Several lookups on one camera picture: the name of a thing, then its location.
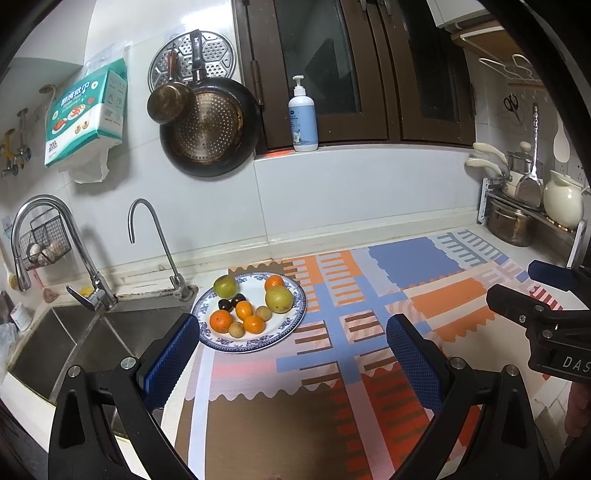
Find stainless steel pot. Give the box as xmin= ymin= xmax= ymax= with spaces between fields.
xmin=487 ymin=205 xmax=536 ymax=247

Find small white container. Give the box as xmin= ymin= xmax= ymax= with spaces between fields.
xmin=11 ymin=302 xmax=33 ymax=330

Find green paper towel pack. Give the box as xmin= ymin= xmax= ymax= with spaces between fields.
xmin=44 ymin=65 xmax=129 ymax=169

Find metal spatula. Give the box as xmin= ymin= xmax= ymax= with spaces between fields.
xmin=515 ymin=104 xmax=544 ymax=208

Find dark perforated frying pan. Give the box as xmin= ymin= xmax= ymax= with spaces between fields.
xmin=159 ymin=30 xmax=263 ymax=178

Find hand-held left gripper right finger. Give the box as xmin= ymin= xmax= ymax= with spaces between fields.
xmin=385 ymin=314 xmax=555 ymax=480

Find thin gooseneck faucet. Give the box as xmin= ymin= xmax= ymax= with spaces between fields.
xmin=128 ymin=198 xmax=194 ymax=301

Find black wire basket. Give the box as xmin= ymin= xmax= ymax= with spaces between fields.
xmin=18 ymin=215 xmax=72 ymax=271

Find yellow-green pear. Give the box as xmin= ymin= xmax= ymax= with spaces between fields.
xmin=265 ymin=285 xmax=294 ymax=315

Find small copper saucepan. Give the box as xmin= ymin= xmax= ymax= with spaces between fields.
xmin=147 ymin=46 xmax=197 ymax=125

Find black scissors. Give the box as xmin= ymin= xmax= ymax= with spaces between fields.
xmin=503 ymin=93 xmax=522 ymax=125

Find metal pot rack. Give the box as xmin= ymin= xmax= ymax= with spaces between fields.
xmin=478 ymin=176 xmax=591 ymax=268

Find dark wooden window sash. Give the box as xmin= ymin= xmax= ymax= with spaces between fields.
xmin=369 ymin=0 xmax=478 ymax=148
xmin=233 ymin=0 xmax=400 ymax=155

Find cream pan with handle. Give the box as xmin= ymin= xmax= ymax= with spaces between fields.
xmin=465 ymin=158 xmax=522 ymax=197

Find stainless steel sink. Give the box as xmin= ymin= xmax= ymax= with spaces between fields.
xmin=7 ymin=302 xmax=199 ymax=439

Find white rice paddle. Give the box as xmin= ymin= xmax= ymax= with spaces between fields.
xmin=553 ymin=108 xmax=575 ymax=163

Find wooden wall shelf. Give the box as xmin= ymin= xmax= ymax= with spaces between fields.
xmin=450 ymin=25 xmax=550 ymax=88

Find green pear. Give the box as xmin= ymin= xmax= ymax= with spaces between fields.
xmin=213 ymin=275 xmax=238 ymax=299

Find metal steamer plate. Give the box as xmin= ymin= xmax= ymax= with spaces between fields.
xmin=148 ymin=30 xmax=238 ymax=93

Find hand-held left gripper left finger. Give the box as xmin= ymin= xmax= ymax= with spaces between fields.
xmin=47 ymin=313 xmax=201 ymax=480

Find metal wall tap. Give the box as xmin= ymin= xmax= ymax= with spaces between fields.
xmin=16 ymin=108 xmax=33 ymax=169
xmin=0 ymin=129 xmax=19 ymax=180

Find white pump soap bottle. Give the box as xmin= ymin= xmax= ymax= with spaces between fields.
xmin=288 ymin=75 xmax=319 ymax=153

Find white ceramic jug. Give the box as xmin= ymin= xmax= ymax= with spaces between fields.
xmin=542 ymin=170 xmax=585 ymax=229

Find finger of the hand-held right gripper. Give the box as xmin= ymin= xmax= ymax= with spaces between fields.
xmin=527 ymin=260 xmax=591 ymax=292
xmin=486 ymin=284 xmax=591 ymax=344

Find blue patterned white plate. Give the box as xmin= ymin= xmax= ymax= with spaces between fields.
xmin=191 ymin=272 xmax=308 ymax=354

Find orange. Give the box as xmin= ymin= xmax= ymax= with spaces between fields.
xmin=209 ymin=309 xmax=233 ymax=334

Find steel pot cream handle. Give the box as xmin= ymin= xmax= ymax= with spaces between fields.
xmin=473 ymin=141 xmax=543 ymax=178

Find colourful patterned mat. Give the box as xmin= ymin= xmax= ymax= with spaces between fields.
xmin=159 ymin=228 xmax=573 ymax=480

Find white wire hook rack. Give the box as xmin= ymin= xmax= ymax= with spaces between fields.
xmin=479 ymin=54 xmax=546 ymax=85

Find large chrome kitchen faucet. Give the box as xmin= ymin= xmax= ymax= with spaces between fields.
xmin=10 ymin=195 xmax=118 ymax=311

